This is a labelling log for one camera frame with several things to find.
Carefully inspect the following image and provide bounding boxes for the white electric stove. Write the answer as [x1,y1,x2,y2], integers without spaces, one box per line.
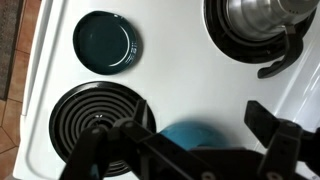
[11,0,320,180]

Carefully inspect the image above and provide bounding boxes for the blue kettle with black handle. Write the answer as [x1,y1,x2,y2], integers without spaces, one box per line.
[159,120,231,151]

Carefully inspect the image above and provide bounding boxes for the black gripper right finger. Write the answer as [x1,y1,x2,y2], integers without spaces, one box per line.
[244,100,320,180]

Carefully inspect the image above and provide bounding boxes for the dark teal saucer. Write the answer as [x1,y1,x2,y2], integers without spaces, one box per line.
[72,10,139,76]

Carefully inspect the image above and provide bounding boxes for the silver ribbed kettle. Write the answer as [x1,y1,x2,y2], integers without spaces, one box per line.
[224,0,320,80]

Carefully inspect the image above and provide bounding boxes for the large black coil burner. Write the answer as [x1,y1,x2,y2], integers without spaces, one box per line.
[48,80,158,178]
[203,0,318,65]

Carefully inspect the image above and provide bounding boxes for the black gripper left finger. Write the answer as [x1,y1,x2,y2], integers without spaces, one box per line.
[59,99,221,180]

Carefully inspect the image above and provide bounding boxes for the white oven door handle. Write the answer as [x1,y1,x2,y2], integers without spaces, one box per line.
[20,0,54,117]

